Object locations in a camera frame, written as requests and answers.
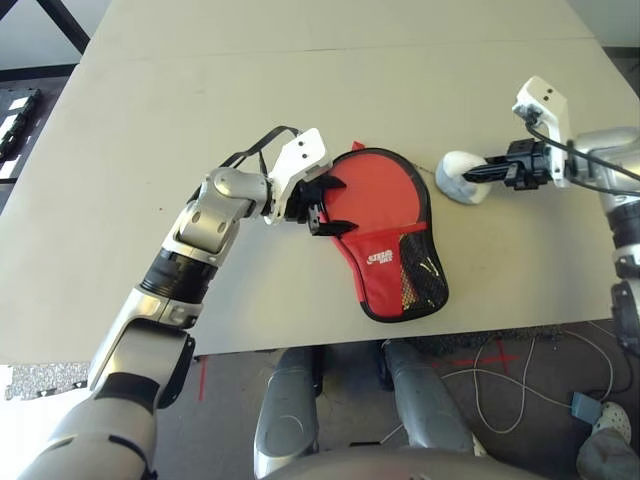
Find speckled grey floor mat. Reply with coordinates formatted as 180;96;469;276
4;362;96;401

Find grey robot left leg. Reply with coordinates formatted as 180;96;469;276
253;347;326;480

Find red black paddle case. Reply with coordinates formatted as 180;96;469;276
319;141;449;324

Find thin white floor cable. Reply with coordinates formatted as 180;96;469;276
439;319;616;446

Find black metal frame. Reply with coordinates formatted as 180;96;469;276
0;0;91;56

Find grey robot leg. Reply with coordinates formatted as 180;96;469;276
382;342;476;456
253;347;326;480

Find grey robot torso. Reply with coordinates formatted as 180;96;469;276
259;444;551;480

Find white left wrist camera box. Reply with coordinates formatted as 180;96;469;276
264;127;334;226

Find black left wrist camera cable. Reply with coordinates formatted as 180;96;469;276
217;125;301;176

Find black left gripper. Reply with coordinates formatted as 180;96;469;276
287;172;359;237

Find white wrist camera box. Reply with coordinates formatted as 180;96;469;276
510;75;574;189
264;127;334;226

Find red floor tape cross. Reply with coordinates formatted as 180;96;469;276
432;337;521;374

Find blue-grey power adapter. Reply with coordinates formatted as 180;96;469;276
569;392;605;422

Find grey robot right leg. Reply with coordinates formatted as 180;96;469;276
382;342;476;456

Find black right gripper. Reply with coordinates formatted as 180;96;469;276
464;138;559;191

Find black tray rack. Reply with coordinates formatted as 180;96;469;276
0;88;41;174

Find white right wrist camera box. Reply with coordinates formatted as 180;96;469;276
510;75;574;189

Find grey trouser leg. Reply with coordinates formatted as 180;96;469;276
577;424;636;480

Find white grey fabric pouch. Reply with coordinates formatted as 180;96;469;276
434;149;496;206

